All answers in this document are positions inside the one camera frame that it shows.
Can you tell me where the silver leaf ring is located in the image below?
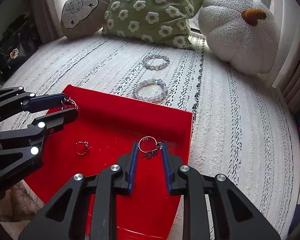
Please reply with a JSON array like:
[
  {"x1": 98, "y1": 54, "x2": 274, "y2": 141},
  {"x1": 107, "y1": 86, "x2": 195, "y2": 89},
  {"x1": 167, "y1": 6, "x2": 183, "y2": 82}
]
[{"x1": 138, "y1": 135, "x2": 164, "y2": 159}]

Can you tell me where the black quilted handbag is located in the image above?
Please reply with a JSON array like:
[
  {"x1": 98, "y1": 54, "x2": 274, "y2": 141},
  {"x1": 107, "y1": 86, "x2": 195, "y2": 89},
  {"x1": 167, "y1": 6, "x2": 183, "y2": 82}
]
[{"x1": 0, "y1": 12, "x2": 42, "y2": 82}]

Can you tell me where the small silver ring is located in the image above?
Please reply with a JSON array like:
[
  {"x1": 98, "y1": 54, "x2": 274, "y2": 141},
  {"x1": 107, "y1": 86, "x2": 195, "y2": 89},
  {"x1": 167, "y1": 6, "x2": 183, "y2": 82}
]
[{"x1": 75, "y1": 141, "x2": 90, "y2": 156}]

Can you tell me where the green daisy pillow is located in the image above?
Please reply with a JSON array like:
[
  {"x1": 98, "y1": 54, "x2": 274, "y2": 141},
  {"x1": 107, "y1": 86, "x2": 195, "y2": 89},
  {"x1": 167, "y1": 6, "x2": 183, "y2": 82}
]
[{"x1": 102, "y1": 0, "x2": 204, "y2": 49}]

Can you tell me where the dark stone silver ring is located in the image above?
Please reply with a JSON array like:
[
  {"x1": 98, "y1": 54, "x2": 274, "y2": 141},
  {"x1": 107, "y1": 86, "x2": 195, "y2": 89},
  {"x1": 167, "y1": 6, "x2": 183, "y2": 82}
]
[{"x1": 61, "y1": 98, "x2": 79, "y2": 111}]

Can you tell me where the red plastic tray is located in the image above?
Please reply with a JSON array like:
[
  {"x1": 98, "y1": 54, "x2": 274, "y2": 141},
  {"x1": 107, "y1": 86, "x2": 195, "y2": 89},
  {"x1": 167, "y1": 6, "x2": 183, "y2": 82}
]
[{"x1": 25, "y1": 85, "x2": 193, "y2": 239}]

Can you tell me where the beige window curtain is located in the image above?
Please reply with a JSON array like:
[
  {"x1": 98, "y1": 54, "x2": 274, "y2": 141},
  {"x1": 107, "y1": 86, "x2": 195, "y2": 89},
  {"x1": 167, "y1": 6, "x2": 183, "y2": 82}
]
[{"x1": 266, "y1": 0, "x2": 300, "y2": 114}]

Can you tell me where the clear crackle bead bracelet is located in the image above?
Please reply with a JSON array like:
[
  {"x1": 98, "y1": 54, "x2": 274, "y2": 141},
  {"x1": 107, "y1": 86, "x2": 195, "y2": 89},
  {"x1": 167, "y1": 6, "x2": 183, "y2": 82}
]
[{"x1": 142, "y1": 54, "x2": 171, "y2": 71}]

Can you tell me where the beige sheep round pillow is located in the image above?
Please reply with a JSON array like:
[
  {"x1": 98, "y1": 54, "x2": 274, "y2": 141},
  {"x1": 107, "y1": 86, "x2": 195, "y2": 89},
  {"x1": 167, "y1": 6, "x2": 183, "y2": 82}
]
[{"x1": 61, "y1": 0, "x2": 110, "y2": 40}]

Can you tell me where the white pumpkin plush pillow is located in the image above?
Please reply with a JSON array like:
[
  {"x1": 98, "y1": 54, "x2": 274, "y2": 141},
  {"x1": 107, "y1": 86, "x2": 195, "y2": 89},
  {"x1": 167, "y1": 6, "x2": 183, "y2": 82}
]
[{"x1": 198, "y1": 0, "x2": 280, "y2": 75}]

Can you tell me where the white striped knit blanket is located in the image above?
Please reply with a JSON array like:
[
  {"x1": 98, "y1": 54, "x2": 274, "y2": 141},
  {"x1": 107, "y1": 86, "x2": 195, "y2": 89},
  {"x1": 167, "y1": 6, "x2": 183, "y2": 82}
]
[{"x1": 4, "y1": 33, "x2": 300, "y2": 239}]

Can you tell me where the pale purple bead bracelet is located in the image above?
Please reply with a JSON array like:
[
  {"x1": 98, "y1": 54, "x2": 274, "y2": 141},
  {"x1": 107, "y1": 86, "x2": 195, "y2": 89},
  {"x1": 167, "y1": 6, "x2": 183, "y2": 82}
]
[{"x1": 132, "y1": 77, "x2": 169, "y2": 104}]

